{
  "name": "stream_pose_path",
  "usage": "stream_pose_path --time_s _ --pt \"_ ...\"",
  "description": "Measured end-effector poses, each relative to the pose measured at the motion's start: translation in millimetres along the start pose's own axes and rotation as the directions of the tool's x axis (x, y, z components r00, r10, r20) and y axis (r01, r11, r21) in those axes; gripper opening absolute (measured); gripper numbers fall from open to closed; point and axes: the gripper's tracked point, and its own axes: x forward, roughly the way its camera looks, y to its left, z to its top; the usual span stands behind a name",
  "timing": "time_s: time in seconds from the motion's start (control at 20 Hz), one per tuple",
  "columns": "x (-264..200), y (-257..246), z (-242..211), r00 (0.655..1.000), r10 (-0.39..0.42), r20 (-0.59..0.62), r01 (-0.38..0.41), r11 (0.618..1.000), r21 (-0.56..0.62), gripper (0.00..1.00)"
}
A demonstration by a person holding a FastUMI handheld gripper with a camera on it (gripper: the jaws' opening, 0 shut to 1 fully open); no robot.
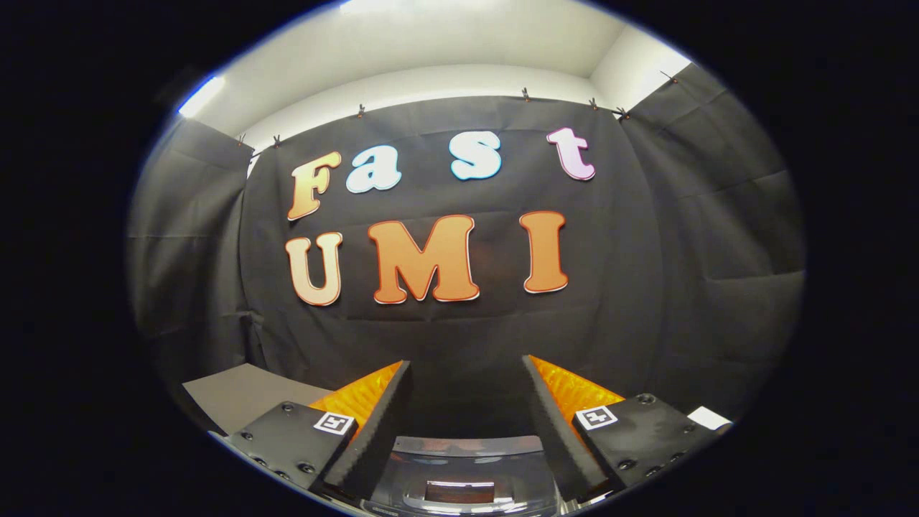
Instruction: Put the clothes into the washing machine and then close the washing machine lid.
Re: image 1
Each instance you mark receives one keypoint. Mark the grey washing machine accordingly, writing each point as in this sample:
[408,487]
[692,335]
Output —
[567,506]

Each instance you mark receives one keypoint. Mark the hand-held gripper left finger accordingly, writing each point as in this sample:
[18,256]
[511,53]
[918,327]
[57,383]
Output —
[373,441]

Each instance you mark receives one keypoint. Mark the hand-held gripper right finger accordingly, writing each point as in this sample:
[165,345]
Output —
[556,434]

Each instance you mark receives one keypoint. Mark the row of black cloth clips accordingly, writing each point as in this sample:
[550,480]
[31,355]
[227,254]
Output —
[360,110]

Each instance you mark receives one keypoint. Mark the black backdrop cloth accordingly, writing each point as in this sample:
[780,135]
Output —
[646,251]

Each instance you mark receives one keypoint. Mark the dark glass washing machine lid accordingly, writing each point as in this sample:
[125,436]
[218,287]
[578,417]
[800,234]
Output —
[467,467]

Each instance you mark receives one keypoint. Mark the grey flat board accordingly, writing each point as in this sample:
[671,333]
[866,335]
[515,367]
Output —
[244,391]

